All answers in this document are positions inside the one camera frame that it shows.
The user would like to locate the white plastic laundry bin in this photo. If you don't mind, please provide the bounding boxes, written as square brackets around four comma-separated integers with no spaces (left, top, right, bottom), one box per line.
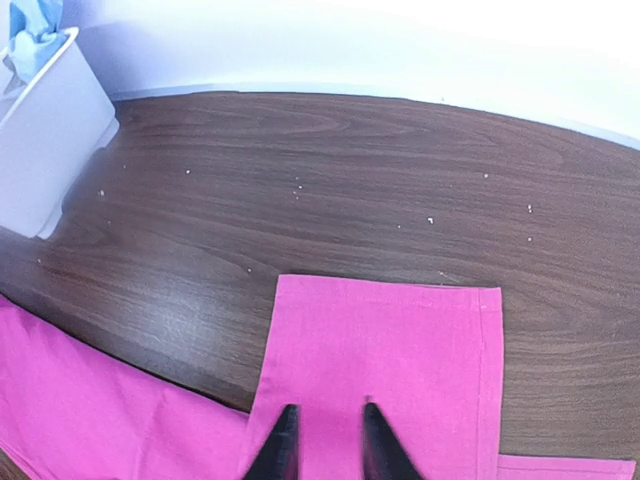
[1,27,119,239]

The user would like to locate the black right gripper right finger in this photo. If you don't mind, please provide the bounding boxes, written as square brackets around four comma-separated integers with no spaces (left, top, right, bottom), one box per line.
[363,402,423,480]

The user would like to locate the light blue shirt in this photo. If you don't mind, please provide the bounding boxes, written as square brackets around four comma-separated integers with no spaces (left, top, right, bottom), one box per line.
[4,0,67,84]

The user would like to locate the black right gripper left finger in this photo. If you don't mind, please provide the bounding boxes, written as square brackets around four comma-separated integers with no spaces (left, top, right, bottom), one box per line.
[244,404,299,480]

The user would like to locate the pink trousers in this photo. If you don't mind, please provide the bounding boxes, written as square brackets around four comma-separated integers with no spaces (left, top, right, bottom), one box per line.
[1,275,636,479]

